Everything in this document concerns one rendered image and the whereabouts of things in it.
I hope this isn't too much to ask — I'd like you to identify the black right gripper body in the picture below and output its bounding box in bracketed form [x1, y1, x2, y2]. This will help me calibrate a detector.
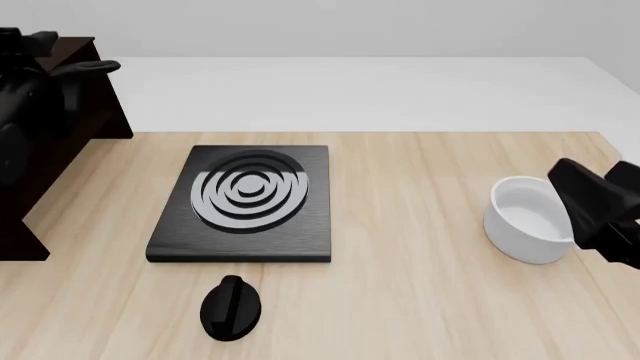
[592, 218, 640, 272]

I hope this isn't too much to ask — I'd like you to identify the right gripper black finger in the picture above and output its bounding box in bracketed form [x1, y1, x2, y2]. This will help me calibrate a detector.
[604, 159, 640, 223]
[546, 157, 622, 251]

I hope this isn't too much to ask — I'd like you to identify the dark wooden cabinet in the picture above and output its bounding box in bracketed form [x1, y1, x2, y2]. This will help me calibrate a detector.
[0, 36, 135, 262]

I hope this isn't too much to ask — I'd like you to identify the white round bowl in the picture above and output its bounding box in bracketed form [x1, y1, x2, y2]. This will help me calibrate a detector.
[482, 175, 577, 266]

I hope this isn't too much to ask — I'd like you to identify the flat black stove plate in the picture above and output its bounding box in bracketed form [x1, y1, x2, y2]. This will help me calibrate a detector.
[146, 144, 334, 265]

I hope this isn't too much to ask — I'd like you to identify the round black stove knob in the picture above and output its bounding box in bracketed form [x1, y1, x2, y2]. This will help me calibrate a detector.
[199, 274, 263, 343]

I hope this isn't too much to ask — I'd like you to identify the small flat plate on stalk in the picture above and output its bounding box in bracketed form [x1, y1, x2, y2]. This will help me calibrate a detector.
[49, 59, 122, 79]

